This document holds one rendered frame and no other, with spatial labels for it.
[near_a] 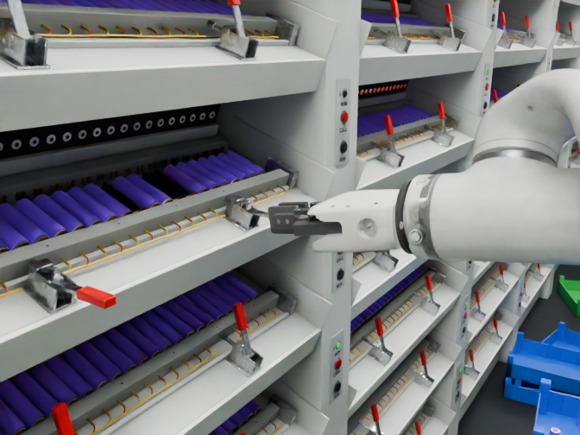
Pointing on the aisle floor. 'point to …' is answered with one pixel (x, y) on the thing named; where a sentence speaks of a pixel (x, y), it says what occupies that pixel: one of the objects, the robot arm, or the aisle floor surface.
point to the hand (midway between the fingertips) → (290, 217)
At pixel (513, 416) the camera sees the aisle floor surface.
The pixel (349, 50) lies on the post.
